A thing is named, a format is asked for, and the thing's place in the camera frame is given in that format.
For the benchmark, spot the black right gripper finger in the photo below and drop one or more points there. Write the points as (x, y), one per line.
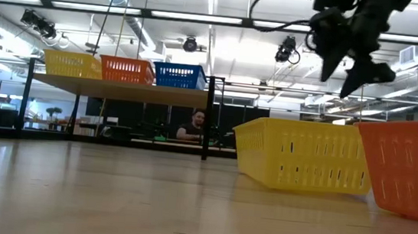
(370, 75)
(331, 63)

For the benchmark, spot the blue plastic basket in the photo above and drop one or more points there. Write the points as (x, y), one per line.
(180, 77)

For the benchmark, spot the yellow plastic basket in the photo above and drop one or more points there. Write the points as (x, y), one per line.
(71, 65)
(297, 156)

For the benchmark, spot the orange plastic basket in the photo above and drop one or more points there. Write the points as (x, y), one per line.
(407, 170)
(126, 71)

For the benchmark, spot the wooden shelf board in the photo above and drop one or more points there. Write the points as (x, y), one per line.
(127, 90)

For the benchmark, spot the person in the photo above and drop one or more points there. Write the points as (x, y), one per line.
(192, 131)

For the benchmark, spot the small green plant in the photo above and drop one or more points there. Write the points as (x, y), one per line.
(54, 110)

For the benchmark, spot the black overhead frame beam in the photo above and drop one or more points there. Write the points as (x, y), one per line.
(249, 22)

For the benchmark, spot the black table frame rails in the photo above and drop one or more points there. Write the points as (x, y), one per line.
(114, 142)

